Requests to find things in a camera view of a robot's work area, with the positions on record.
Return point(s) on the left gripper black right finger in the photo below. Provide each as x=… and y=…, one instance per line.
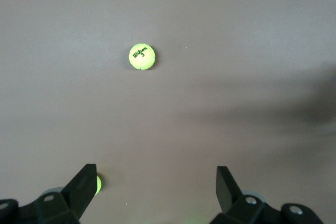
x=225, y=190

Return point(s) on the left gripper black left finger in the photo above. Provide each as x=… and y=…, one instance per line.
x=82, y=190

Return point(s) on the yellow tennis ball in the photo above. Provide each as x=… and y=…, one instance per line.
x=142, y=57
x=98, y=185

